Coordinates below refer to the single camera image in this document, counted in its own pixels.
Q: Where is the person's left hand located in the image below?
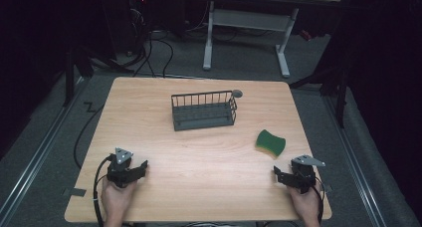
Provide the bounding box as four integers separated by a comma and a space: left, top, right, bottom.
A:
101, 178, 137, 227

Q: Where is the green scouring sponge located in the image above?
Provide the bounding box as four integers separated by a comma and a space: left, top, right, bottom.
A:
255, 128, 287, 158

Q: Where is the black floor cable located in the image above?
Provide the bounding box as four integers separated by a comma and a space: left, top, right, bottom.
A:
73, 102, 106, 170

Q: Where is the dark grey wire rack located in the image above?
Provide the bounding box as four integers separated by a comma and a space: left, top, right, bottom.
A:
170, 90, 239, 132

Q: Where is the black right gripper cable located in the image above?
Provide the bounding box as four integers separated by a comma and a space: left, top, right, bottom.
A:
313, 175, 325, 225

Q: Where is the person's right hand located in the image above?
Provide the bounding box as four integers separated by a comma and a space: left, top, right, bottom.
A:
286, 180, 322, 227

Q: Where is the grey tape patch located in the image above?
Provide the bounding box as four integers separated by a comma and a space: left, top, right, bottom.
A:
70, 187, 88, 198

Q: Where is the bundle of black cables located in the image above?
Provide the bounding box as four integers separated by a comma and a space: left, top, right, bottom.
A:
122, 7, 175, 79

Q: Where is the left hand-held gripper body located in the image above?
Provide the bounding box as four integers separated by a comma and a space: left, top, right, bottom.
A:
106, 147, 135, 189

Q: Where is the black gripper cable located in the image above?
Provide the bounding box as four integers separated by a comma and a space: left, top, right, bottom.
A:
93, 155, 113, 227
313, 175, 325, 225

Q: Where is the metal floor rail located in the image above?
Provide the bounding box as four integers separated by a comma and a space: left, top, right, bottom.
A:
0, 77, 88, 218
322, 96, 387, 227

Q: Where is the black metal stand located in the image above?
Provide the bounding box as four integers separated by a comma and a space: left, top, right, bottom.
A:
62, 46, 135, 108
289, 64, 349, 128

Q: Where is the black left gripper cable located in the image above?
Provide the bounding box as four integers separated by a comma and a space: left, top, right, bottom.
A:
93, 155, 113, 227

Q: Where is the white metal desk frame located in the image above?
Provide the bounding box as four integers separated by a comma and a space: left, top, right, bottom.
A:
202, 0, 301, 79

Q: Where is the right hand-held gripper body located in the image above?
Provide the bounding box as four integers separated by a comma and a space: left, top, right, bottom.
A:
290, 154, 326, 194

